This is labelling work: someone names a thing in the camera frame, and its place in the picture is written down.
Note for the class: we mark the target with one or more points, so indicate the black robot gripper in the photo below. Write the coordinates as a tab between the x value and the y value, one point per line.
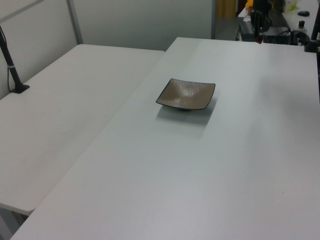
261	5

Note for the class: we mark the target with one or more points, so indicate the red strawberry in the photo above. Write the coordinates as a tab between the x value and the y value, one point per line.
259	41

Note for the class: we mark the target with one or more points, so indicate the square brown ceramic plate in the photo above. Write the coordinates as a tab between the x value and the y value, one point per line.
186	95

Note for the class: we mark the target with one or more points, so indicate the black power supply box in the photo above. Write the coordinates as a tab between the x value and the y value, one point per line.
246	31

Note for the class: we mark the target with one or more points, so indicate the orange object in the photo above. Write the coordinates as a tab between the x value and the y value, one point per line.
249	3

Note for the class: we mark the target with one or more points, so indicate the black electronics box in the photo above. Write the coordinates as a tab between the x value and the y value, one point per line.
276	35

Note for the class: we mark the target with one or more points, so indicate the green and white box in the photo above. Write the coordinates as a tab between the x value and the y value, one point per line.
290	5

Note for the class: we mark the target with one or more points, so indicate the black computer mouse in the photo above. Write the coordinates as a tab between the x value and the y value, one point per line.
303	13

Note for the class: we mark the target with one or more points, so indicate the white side table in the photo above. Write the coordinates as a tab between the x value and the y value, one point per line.
62	120

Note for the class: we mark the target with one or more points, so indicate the grey metal partition post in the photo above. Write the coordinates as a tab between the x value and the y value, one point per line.
75	21
213	18

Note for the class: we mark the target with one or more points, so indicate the black clamp camera stand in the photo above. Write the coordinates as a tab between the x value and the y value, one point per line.
312	37

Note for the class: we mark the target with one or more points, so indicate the black camera stand pole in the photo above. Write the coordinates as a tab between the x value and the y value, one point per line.
11	67

